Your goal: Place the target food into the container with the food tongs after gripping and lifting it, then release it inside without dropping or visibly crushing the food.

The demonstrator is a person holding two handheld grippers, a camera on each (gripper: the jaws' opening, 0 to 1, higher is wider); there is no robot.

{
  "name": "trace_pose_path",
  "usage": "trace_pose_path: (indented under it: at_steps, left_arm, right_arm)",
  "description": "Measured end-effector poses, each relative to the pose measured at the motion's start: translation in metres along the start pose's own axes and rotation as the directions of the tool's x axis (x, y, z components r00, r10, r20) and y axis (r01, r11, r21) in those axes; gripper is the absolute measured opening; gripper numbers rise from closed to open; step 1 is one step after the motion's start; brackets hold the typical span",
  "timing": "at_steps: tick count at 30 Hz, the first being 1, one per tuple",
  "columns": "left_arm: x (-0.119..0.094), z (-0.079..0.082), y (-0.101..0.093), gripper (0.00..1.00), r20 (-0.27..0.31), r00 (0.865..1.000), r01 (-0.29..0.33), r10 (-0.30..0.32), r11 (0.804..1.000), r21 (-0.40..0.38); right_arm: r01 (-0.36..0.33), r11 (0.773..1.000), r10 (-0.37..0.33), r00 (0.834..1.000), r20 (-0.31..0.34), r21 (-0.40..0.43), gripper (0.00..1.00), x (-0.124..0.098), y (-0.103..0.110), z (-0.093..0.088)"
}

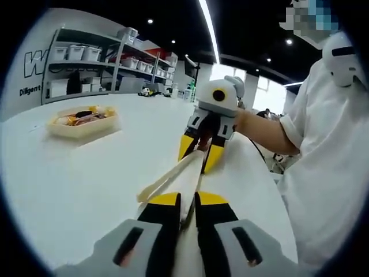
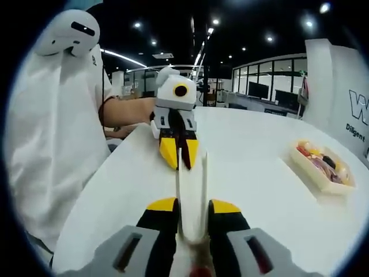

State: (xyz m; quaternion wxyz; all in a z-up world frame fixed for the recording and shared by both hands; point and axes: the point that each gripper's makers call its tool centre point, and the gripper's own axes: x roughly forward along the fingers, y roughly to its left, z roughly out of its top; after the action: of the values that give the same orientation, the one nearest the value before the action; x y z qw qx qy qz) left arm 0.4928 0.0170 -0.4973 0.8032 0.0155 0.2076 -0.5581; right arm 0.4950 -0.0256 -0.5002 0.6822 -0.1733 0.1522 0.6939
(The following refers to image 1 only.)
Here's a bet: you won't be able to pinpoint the clear storage bin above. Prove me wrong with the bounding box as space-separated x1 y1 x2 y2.
120 27 138 39

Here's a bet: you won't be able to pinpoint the person in white shirt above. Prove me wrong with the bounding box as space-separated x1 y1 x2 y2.
277 56 369 268

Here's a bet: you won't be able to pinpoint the beige hexagonal food container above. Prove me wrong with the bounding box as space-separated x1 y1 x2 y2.
46 103 120 139

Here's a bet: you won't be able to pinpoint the white lidded storage bin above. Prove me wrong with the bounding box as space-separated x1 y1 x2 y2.
52 46 69 61
85 46 103 62
68 44 86 61

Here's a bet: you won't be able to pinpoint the heap of assorted snacks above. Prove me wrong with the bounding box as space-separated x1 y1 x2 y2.
57 105 116 127

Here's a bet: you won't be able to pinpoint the person's right hand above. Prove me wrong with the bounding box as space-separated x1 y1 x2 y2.
234 110 254 136

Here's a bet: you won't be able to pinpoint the white neck-worn device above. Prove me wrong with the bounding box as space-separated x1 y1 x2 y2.
321 31 364 88

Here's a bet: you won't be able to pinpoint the black cable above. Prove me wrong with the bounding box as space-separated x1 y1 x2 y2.
248 137 268 164

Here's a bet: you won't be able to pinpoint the white food tongs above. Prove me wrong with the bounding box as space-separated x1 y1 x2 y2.
135 149 206 277

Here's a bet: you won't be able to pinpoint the large white carton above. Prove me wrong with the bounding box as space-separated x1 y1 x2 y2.
47 80 69 98

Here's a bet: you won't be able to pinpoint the white open storage bin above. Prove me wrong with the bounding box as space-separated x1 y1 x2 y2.
122 57 140 69

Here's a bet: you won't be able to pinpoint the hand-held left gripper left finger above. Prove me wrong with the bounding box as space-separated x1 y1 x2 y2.
54 192 183 277

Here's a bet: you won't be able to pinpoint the small white yellow device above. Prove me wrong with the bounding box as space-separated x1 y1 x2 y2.
138 87 157 98

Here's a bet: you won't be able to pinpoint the group of ceiling lights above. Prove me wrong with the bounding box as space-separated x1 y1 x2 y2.
145 0 305 87

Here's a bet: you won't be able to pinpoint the grey metal shelving rack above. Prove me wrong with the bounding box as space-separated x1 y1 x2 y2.
41 27 180 105

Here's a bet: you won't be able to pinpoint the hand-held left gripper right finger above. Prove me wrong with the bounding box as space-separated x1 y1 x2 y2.
194 190 314 277

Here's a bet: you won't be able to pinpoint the black bag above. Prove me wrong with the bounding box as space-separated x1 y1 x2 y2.
66 70 81 95

